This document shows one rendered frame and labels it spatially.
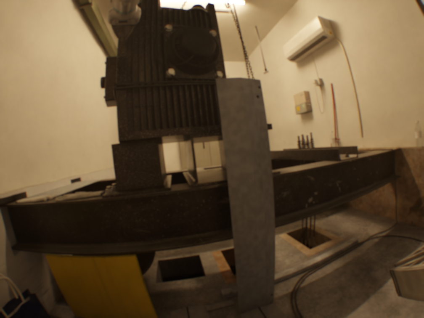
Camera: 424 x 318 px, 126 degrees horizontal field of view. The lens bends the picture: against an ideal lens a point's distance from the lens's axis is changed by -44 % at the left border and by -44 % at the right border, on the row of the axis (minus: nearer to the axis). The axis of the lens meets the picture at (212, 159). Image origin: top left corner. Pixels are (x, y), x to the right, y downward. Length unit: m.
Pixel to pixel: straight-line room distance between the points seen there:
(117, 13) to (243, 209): 0.78
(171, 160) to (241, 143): 3.45
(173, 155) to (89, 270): 3.43
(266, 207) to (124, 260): 0.63
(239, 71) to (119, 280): 4.59
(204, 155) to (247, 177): 3.22
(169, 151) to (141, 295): 3.44
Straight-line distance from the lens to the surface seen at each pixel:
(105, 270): 0.94
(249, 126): 0.71
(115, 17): 0.64
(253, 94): 0.76
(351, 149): 1.33
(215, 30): 1.04
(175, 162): 4.09
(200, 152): 3.89
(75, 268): 1.01
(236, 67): 4.82
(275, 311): 1.04
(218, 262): 1.44
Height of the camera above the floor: 0.80
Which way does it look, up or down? 3 degrees down
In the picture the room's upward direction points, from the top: 6 degrees counter-clockwise
